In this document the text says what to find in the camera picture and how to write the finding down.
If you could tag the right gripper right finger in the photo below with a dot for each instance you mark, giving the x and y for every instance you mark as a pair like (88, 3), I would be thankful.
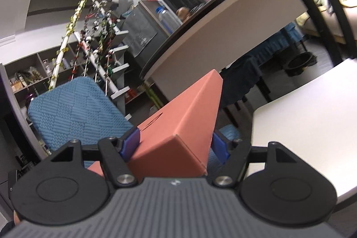
(234, 156)

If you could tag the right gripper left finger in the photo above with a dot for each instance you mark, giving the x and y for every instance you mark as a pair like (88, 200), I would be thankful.
(115, 154)

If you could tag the pink box lid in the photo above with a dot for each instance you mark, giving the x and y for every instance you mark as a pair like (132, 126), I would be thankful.
(175, 142)

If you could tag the blue knitted blanket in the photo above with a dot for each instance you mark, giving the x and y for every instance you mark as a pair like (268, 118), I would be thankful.
(78, 109)

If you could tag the dark teal skirted chair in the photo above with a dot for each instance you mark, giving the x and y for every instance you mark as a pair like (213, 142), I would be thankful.
(243, 74)

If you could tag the black bowl on floor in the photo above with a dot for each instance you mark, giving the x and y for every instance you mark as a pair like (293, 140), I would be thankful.
(296, 65)

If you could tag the white ladder shelf with garland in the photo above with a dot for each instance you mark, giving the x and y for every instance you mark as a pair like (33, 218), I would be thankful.
(100, 51)

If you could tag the white dining table black legs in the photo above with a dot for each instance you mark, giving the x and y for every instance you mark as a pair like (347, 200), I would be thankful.
(221, 32)

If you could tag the dark grey cabinet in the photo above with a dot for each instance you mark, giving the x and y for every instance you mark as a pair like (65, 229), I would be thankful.
(145, 32)

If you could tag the clear water bottle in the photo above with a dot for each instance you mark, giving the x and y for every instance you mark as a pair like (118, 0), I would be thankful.
(168, 19)

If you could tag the beige sofa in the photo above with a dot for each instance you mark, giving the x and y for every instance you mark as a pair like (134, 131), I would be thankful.
(349, 6)

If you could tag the white chair black frame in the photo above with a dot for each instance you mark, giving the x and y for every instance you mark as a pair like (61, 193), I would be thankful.
(318, 122)

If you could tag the grey wall shelving unit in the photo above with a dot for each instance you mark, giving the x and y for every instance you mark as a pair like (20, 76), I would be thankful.
(21, 81)

